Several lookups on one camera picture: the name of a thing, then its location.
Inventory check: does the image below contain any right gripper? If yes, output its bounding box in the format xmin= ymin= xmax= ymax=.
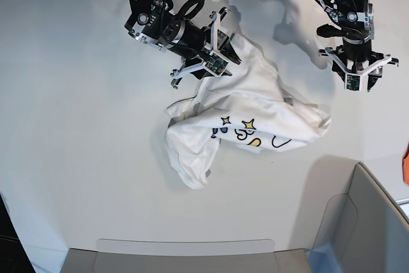
xmin=162 ymin=7 xmax=242 ymax=88

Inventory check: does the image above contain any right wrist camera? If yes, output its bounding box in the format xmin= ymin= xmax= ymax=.
xmin=204 ymin=54 xmax=228 ymax=77

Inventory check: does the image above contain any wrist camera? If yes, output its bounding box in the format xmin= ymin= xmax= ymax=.
xmin=344 ymin=74 xmax=362 ymax=91
xmin=204 ymin=54 xmax=228 ymax=77

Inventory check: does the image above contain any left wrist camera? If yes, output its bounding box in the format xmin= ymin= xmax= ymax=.
xmin=344 ymin=74 xmax=362 ymax=91

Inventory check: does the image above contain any orange cloth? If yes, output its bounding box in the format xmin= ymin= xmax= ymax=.
xmin=402 ymin=148 xmax=409 ymax=185

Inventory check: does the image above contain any white printed t-shirt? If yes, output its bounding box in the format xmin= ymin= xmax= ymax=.
xmin=164 ymin=35 xmax=331 ymax=189

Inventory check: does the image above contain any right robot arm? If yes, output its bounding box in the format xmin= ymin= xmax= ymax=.
xmin=125 ymin=0 xmax=242 ymax=89

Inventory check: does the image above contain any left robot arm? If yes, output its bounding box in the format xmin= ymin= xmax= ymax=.
xmin=316 ymin=0 xmax=399 ymax=91

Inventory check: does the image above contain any grey box at right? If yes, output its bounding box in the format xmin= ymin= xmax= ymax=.
xmin=307 ymin=163 xmax=408 ymax=272

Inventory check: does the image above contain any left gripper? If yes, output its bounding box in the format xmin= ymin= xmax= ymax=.
xmin=319 ymin=38 xmax=399 ymax=91

